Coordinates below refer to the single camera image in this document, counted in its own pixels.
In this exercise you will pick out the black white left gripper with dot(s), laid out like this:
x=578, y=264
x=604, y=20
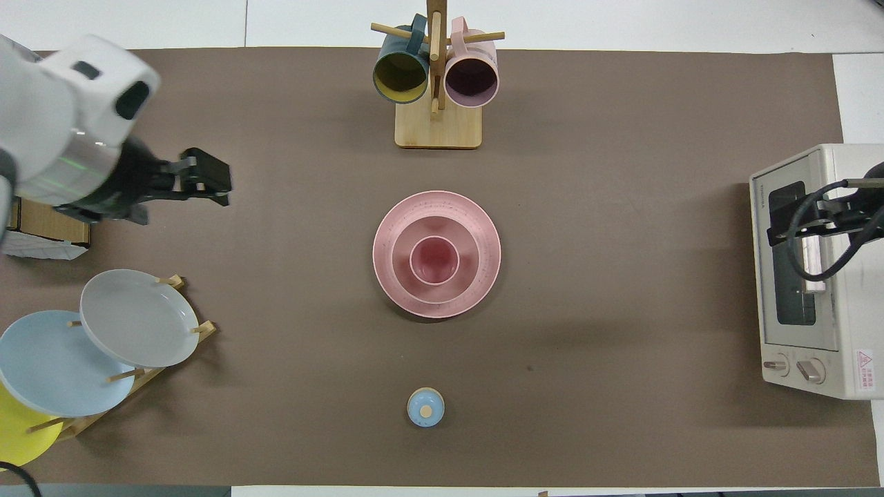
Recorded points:
x=131, y=179

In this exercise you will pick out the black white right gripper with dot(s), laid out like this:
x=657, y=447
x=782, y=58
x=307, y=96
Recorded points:
x=856, y=219

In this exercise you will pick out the pink bowl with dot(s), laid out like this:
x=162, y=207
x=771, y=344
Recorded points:
x=407, y=276

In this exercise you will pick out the pink cup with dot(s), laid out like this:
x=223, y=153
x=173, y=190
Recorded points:
x=435, y=261

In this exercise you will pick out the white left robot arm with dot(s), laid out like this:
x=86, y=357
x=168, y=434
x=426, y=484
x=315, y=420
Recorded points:
x=62, y=110

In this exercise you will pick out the brown table mat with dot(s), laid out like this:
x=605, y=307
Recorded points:
x=311, y=207

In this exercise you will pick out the beige toaster oven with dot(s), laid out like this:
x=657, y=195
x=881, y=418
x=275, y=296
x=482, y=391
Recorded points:
x=829, y=345

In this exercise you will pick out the grey plate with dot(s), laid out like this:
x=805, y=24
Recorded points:
x=138, y=317

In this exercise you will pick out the wooden shelf with marble side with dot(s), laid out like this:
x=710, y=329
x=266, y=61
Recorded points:
x=48, y=228

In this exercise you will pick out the wooden plate rack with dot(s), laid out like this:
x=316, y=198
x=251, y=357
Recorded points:
x=148, y=376

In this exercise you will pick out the pink speckled plate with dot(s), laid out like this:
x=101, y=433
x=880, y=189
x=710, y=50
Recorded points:
x=387, y=290

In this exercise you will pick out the dark teal mug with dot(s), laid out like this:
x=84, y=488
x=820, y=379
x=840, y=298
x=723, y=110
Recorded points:
x=400, y=76

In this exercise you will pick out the light blue plate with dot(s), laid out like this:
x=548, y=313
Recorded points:
x=55, y=366

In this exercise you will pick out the wooden mug tree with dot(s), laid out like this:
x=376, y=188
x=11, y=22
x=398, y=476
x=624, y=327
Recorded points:
x=438, y=128

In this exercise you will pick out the pink mug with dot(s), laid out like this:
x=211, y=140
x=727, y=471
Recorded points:
x=472, y=79

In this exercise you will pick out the blue bell with wooden knob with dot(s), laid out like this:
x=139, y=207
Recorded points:
x=425, y=407

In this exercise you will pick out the yellow plate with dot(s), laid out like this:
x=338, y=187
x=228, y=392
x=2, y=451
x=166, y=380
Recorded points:
x=17, y=438

